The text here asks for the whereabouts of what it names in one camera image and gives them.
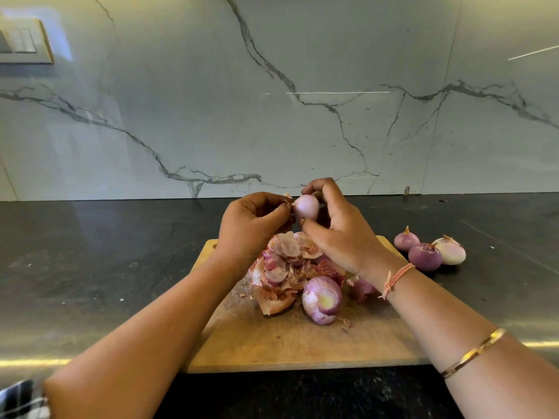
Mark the small brown wall-edge object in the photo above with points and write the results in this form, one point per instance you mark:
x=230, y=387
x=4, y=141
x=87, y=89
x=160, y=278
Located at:
x=406, y=193

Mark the person's right hand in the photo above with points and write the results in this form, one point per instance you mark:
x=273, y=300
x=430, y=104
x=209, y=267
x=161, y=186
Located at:
x=349, y=231

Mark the black white plaid sleeve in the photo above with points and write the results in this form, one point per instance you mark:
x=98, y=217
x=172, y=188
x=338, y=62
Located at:
x=22, y=401

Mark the white wall switch plate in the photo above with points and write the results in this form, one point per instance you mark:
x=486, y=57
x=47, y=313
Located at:
x=24, y=41

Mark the person's right forearm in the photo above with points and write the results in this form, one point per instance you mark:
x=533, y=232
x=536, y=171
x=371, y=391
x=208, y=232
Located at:
x=476, y=340

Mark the pile of onion peels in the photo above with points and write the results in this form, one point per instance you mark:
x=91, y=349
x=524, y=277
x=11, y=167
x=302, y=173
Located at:
x=279, y=270

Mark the person's left forearm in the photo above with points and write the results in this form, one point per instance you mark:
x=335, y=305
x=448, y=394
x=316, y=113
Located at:
x=131, y=358

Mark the small red onion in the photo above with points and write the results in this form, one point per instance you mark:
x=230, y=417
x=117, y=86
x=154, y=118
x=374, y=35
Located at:
x=406, y=239

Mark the wooden cutting board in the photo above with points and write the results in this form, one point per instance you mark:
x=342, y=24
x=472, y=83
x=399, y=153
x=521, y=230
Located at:
x=253, y=344

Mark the red onion with pale patch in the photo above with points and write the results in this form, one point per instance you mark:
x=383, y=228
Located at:
x=322, y=299

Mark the gold bangle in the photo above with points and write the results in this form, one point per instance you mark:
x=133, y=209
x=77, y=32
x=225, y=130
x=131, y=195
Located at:
x=473, y=353

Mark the brownish red onion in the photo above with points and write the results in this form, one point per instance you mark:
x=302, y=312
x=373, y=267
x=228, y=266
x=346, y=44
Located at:
x=449, y=250

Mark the person's left hand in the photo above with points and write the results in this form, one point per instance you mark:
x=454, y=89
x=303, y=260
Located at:
x=249, y=229

